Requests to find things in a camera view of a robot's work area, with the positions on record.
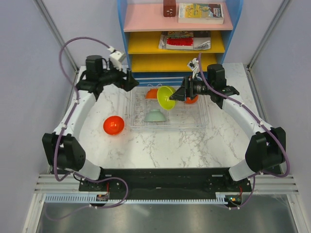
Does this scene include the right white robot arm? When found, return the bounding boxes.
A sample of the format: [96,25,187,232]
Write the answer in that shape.
[170,59,288,191]

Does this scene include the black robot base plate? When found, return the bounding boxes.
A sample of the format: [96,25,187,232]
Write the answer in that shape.
[79,168,251,200]

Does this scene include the red plastic bowl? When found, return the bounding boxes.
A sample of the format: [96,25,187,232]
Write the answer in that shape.
[185,95,199,104]

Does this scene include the yellow cover book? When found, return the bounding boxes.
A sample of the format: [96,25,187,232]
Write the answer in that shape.
[178,3,224,25]

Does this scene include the pale green bowl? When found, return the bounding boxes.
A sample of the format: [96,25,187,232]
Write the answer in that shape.
[144,109,167,122]

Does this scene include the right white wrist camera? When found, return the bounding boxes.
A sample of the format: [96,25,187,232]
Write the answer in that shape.
[187,58,200,79]

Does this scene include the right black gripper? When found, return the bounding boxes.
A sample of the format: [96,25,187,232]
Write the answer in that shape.
[170,75,214,102]

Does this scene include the white slotted cable duct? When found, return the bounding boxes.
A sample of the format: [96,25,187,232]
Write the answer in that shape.
[45,194,228,204]

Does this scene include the orange bowl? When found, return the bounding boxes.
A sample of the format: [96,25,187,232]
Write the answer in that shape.
[103,116,125,135]
[145,88,158,100]

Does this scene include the aluminium frame rail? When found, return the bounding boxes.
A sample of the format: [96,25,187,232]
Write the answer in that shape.
[35,174,299,195]

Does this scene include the spiral notebook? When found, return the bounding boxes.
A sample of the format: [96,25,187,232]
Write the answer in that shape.
[193,31,211,50]

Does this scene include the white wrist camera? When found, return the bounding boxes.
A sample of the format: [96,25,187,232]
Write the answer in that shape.
[108,47,126,71]
[187,58,200,79]

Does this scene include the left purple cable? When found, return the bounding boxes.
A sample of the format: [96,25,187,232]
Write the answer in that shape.
[53,36,129,220]

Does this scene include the brown dice block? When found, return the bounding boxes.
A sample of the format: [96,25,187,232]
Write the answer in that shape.
[163,0,176,17]

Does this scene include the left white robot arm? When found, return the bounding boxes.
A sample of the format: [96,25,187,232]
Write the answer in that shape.
[42,51,139,191]

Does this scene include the lime green bowl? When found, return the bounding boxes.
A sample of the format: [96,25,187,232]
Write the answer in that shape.
[157,86,176,110]

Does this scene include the blue shelf unit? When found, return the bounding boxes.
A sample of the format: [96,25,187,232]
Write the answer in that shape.
[117,0,243,87]

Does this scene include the red cover magazine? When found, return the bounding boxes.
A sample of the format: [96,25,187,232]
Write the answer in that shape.
[158,31,193,50]

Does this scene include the clear wire dish rack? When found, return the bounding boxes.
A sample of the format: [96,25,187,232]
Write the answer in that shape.
[126,77,209,132]

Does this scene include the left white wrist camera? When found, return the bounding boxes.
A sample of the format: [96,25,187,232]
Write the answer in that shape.
[108,47,126,71]

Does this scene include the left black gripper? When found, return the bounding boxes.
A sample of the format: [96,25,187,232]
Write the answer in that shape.
[99,60,139,92]

